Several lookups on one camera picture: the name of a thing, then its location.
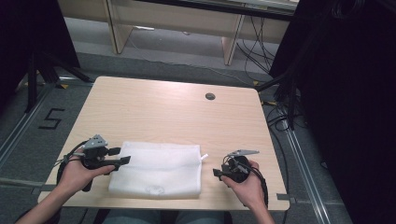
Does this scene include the light wooden desk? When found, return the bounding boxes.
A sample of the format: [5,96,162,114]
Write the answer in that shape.
[57,0,301,66]

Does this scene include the white cloth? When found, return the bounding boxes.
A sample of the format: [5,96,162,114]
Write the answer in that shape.
[107,141,209,201]

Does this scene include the right hand-held gripper cable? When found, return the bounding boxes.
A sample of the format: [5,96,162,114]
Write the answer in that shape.
[247,167,270,209]

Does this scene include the black cables under desk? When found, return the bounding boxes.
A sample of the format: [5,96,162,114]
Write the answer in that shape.
[235,15,278,77]

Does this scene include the person's right hand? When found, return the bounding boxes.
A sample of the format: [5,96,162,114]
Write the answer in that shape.
[220,160,269,210]

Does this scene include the aluminium floor rail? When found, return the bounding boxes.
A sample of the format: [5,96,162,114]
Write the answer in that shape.
[283,126,332,224]
[0,83,54,171]

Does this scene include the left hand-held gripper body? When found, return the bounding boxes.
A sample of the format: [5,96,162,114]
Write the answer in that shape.
[79,133,110,192]

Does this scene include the black curtain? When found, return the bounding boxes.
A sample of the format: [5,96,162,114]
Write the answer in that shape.
[268,0,396,224]
[0,0,81,108]

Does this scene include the black floor cables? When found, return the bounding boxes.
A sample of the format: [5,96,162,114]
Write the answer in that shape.
[261,98,291,195]

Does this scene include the grey tape piece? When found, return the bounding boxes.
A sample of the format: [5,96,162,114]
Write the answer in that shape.
[276,192,297,205]
[30,184,59,196]

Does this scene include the person's legs in jeans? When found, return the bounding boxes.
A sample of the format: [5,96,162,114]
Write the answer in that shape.
[102,209,226,224]

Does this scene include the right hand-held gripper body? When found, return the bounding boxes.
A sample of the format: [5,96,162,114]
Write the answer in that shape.
[220,148,261,184]

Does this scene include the black metal stand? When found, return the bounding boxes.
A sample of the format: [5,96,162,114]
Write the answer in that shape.
[23,50,95,114]
[255,69,301,131]

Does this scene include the person's left hand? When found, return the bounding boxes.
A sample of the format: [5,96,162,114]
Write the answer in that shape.
[57,155,117,194]

